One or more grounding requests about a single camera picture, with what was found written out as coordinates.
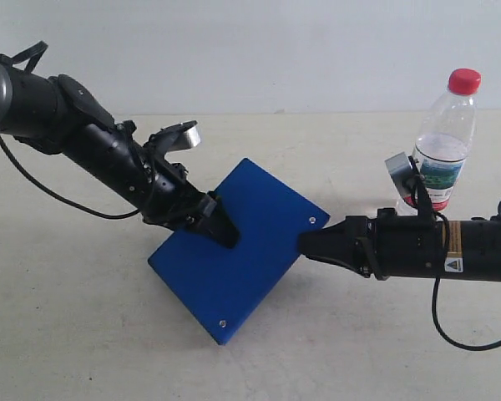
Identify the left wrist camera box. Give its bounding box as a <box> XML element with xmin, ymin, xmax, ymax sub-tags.
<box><xmin>144</xmin><ymin>120</ymin><xmax>201</xmax><ymax>155</ymax></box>

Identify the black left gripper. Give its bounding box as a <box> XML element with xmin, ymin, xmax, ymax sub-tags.
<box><xmin>130</xmin><ymin>141</ymin><xmax>240</xmax><ymax>249</ymax></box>

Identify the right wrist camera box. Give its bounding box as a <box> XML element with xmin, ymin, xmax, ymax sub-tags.
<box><xmin>385</xmin><ymin>152</ymin><xmax>435</xmax><ymax>221</ymax></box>

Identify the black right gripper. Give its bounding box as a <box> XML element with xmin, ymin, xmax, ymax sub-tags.
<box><xmin>296</xmin><ymin>208</ymin><xmax>443</xmax><ymax>281</ymax></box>

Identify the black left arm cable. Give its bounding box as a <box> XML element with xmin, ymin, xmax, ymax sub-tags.
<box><xmin>0</xmin><ymin>40</ymin><xmax>139</xmax><ymax>220</ymax></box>

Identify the blue hardcover folder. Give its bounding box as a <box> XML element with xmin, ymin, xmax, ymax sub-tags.
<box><xmin>148</xmin><ymin>158</ymin><xmax>330</xmax><ymax>345</ymax></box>

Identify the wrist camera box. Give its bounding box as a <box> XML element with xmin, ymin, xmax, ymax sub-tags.
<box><xmin>144</xmin><ymin>120</ymin><xmax>201</xmax><ymax>155</ymax></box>
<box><xmin>385</xmin><ymin>152</ymin><xmax>435</xmax><ymax>221</ymax></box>

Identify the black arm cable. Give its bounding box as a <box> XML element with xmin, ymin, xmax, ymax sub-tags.
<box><xmin>0</xmin><ymin>40</ymin><xmax>139</xmax><ymax>220</ymax></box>
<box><xmin>432</xmin><ymin>183</ymin><xmax>501</xmax><ymax>352</ymax></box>

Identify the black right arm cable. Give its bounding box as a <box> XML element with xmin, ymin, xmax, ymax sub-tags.
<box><xmin>432</xmin><ymin>183</ymin><xmax>501</xmax><ymax>352</ymax></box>

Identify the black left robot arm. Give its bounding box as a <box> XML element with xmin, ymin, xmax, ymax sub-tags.
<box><xmin>0</xmin><ymin>52</ymin><xmax>240</xmax><ymax>248</ymax></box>

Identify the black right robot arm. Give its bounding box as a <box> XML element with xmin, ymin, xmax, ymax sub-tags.
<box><xmin>296</xmin><ymin>208</ymin><xmax>501</xmax><ymax>282</ymax></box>

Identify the clear plastic water bottle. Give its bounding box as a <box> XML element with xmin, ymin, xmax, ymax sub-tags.
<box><xmin>412</xmin><ymin>68</ymin><xmax>482</xmax><ymax>212</ymax></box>

